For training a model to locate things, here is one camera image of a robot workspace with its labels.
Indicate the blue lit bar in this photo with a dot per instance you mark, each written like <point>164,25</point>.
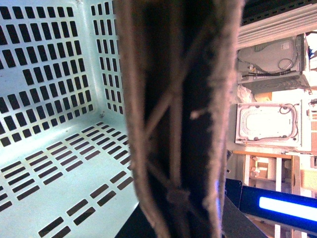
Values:
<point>289,209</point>

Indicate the wooden shelf unit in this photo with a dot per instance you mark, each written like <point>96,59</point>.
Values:
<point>277,172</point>

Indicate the brown lattice left gripper finger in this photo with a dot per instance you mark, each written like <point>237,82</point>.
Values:
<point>178,64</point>

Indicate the white framed panel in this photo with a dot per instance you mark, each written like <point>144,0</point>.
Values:
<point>269,124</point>

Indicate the light blue plastic basket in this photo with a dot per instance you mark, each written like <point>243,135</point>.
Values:
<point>64,153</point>

